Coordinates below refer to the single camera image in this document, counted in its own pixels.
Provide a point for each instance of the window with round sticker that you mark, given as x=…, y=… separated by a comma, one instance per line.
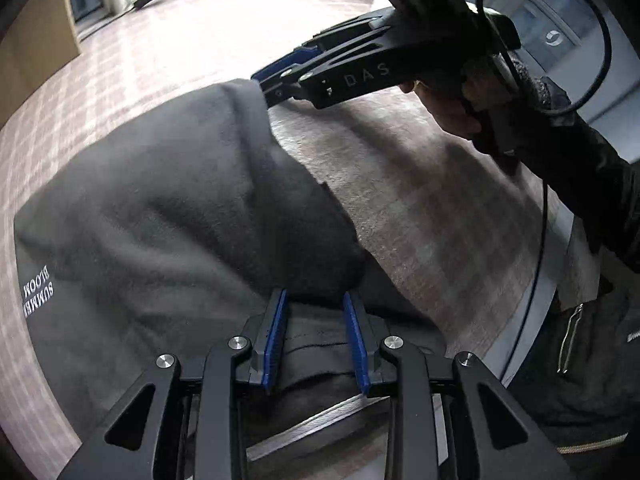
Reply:
x=565, y=15

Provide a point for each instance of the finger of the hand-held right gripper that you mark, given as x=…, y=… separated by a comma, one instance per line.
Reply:
x=287, y=62
x=282, y=92

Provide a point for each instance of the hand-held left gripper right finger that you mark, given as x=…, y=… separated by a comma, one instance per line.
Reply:
x=357, y=345

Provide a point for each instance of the person's dark jacket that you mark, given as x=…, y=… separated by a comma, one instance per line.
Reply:
x=590, y=370

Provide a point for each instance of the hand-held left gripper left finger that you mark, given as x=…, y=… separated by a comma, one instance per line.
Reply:
x=275, y=340

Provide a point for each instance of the person's right hand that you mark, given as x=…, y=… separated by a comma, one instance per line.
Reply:
x=450, y=110

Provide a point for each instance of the light wooden cabinet panel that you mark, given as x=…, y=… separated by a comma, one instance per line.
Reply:
x=35, y=35

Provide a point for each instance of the plaid blanket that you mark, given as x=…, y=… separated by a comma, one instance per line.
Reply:
x=425, y=185

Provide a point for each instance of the black printed t-shirt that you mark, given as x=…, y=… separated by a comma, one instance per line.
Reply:
x=175, y=210

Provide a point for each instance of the person's right forearm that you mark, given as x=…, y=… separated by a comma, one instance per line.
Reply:
x=575, y=160

